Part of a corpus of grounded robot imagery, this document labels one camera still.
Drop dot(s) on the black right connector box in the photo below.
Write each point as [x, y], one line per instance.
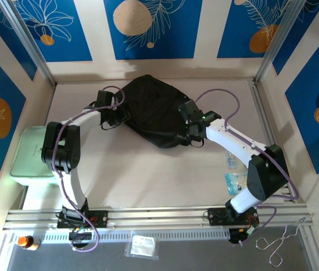
[236, 236]

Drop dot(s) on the aluminium table side rail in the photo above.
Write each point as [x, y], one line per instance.
[258, 96]

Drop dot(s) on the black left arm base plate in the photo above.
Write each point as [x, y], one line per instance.
[100, 218]

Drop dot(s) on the black connector box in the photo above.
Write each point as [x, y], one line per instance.
[81, 235]
[236, 236]

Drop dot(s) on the aluminium mounting rail frame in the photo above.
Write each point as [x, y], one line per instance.
[162, 214]

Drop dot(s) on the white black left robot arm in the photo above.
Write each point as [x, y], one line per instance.
[60, 146]

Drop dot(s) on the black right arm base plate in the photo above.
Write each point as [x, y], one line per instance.
[215, 217]

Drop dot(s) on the clear blue snack packet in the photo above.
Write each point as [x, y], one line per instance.
[234, 183]

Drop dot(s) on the clear zip bag white pad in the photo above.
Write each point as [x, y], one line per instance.
[142, 245]

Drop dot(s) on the green storage box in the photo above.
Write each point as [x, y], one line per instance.
[29, 158]

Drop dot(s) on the black left connector box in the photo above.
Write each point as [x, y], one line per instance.
[81, 235]

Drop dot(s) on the black backpack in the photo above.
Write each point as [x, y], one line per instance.
[153, 113]

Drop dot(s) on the orange-capped brown bottle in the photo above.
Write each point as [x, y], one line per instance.
[28, 243]

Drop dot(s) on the aluminium corner post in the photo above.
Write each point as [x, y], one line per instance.
[29, 42]
[277, 42]

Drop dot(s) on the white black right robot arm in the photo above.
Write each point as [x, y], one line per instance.
[266, 172]

